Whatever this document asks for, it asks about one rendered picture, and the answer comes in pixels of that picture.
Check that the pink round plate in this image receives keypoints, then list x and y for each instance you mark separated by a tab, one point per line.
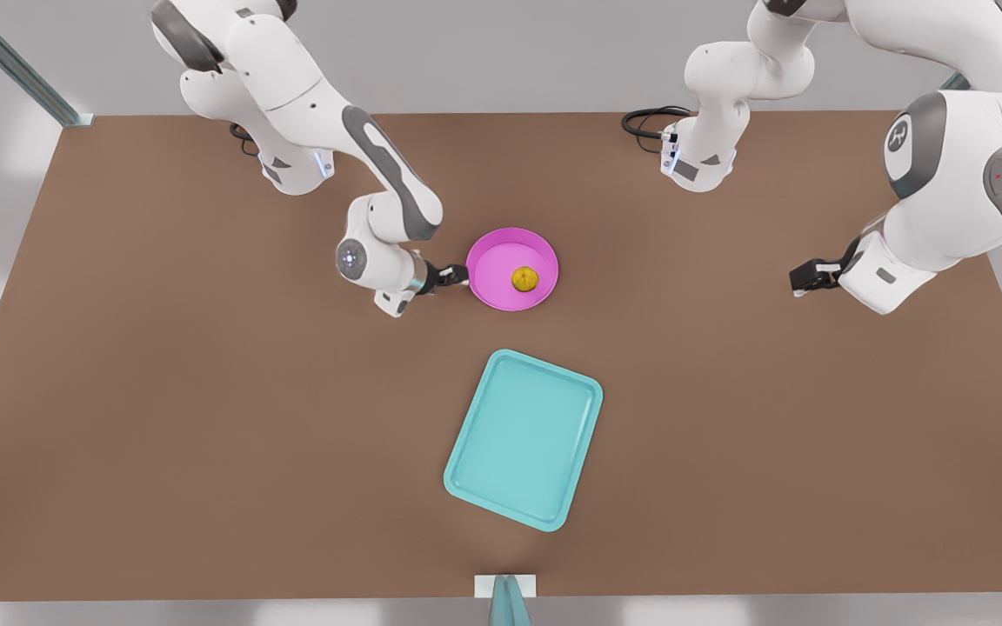
512	269

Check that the small orange fruit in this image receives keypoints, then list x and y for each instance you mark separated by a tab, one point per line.
525	278

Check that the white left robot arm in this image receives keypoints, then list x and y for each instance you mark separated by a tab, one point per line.
971	156

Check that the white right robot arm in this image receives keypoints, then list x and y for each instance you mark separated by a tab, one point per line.
292	96

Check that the turquoise rectangular tray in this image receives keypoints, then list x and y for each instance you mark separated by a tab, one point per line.
524	439

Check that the silver frame post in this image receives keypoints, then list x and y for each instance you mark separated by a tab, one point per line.
1001	39
18	65
508	598

